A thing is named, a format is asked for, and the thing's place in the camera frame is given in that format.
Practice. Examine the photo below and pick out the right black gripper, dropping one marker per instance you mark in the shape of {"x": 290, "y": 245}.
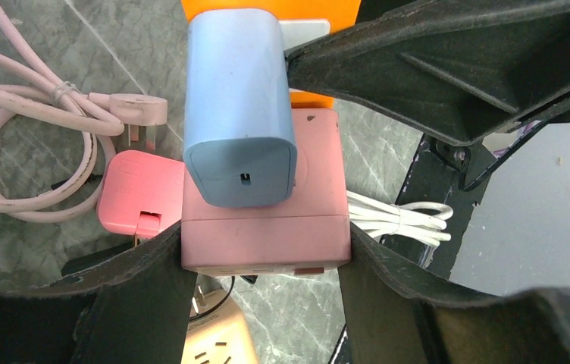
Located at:
{"x": 456, "y": 70}

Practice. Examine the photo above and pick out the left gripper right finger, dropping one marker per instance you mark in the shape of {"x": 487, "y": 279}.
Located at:
{"x": 398, "y": 312}

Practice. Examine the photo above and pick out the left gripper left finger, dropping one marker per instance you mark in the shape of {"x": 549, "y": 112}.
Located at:
{"x": 132, "y": 308}

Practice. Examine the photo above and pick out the black power adapter plug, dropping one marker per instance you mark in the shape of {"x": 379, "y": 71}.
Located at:
{"x": 78, "y": 264}

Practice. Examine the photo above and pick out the beige cube socket adapter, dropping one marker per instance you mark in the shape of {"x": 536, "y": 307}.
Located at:
{"x": 217, "y": 331}

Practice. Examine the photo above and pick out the pink square socket adapter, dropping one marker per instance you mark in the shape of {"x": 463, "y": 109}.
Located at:
{"x": 305, "y": 235}

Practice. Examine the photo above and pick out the dark pink plug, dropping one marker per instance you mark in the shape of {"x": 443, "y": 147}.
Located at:
{"x": 142, "y": 194}

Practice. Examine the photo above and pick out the orange power strip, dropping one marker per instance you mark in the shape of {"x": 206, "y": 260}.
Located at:
{"x": 285, "y": 10}

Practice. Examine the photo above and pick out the blue small adapter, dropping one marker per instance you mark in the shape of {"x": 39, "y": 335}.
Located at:
{"x": 239, "y": 145}

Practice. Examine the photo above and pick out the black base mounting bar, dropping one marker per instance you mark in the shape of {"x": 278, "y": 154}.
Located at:
{"x": 429, "y": 179}

